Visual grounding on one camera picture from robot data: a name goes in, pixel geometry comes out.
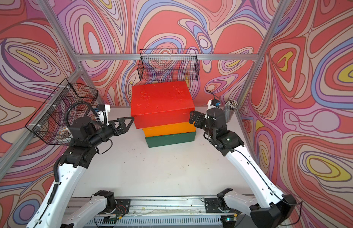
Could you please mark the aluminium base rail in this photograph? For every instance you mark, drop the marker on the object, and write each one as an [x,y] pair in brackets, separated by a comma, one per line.
[165,212]

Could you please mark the red shoebox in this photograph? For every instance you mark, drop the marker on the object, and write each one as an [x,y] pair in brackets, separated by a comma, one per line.
[161,104]

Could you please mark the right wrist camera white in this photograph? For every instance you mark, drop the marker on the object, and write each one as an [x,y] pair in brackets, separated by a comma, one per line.
[213,103]

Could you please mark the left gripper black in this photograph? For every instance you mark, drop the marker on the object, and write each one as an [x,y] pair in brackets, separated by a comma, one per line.
[121,127]

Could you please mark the tape roll in basket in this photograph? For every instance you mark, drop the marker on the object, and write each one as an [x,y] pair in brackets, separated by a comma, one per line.
[64,134]

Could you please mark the orange shoebox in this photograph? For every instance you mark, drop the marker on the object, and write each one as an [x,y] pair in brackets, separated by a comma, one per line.
[169,129]

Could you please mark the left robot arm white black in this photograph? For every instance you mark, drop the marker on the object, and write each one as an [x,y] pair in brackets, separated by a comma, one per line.
[89,128]

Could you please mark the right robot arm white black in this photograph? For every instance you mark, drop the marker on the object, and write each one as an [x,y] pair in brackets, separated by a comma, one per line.
[250,176]

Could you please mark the green shoebox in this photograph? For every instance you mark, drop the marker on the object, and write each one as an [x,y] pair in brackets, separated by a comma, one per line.
[164,140]

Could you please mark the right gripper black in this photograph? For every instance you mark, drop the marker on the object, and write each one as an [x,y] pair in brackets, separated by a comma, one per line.
[200,117]

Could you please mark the black wire basket left wall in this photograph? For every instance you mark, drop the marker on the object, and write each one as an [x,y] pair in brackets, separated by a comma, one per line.
[46,122]

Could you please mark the metal cup of pencils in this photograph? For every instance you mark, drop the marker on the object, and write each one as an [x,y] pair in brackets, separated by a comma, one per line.
[229,109]

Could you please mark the black wire basket wall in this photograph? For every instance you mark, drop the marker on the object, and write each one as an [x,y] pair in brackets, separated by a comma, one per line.
[168,65]
[46,122]

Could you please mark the black wire basket back wall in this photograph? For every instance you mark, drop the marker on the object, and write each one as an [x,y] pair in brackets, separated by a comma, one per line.
[168,65]

